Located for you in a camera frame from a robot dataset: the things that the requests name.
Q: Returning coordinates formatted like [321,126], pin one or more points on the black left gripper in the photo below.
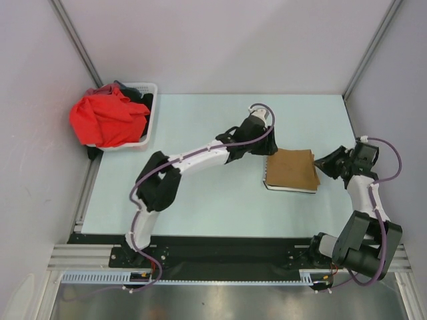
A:
[269,146]

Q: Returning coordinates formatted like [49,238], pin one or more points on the black garment in basket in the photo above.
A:
[137,97]

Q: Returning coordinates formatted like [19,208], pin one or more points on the aluminium corner post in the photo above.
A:
[373,46]
[73,35]

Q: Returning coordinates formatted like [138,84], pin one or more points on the dark blue garment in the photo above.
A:
[120,85]

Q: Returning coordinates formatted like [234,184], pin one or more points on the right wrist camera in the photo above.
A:
[362,139]

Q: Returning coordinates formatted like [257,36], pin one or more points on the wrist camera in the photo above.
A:
[362,139]
[259,112]

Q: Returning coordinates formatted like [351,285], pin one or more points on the white slotted cable duct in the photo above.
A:
[134,278]

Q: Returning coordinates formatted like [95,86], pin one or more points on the black white striped tank top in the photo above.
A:
[276,188]

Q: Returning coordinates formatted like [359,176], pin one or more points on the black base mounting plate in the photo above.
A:
[190,270]

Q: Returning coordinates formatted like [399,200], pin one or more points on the white plastic laundry basket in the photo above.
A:
[145,136]

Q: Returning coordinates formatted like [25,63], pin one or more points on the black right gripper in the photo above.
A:
[325,162]

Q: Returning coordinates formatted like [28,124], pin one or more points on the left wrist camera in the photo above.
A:
[259,112]

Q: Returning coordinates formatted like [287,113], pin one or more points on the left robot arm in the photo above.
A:
[156,187]

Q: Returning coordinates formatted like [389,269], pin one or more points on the left aluminium corner post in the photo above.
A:
[73,35]

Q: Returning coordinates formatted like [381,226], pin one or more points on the right aluminium corner post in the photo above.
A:
[373,46]

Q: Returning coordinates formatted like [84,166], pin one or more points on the tan brown garment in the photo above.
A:
[292,168]

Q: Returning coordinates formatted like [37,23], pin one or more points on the red garment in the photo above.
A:
[108,118]

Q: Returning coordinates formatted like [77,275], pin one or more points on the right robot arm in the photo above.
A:
[363,226]

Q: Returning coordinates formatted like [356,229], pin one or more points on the aluminium frame rail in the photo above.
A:
[91,257]

